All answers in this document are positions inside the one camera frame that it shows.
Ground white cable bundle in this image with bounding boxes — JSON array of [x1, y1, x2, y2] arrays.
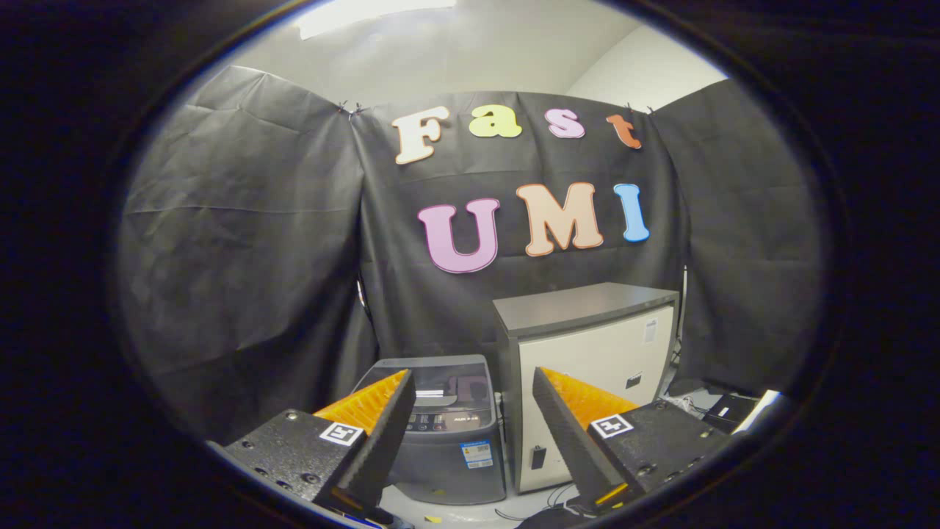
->
[[663, 393, 707, 417]]

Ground tangled floor cables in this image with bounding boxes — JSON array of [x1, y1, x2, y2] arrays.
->
[[496, 481, 588, 522]]

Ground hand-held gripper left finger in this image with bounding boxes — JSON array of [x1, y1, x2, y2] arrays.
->
[[206, 369, 418, 524]]

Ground grey washing machine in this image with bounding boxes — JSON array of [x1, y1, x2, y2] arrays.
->
[[352, 355, 507, 505]]

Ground beige cabinet with grey top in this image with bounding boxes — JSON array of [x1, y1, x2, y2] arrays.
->
[[492, 282, 680, 494]]

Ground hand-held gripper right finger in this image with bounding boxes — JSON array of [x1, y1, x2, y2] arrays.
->
[[530, 367, 737, 515]]

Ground black device box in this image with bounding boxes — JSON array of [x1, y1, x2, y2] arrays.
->
[[701, 393, 759, 434]]

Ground black backdrop cloth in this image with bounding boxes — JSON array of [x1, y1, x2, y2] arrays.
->
[[117, 65, 822, 442]]

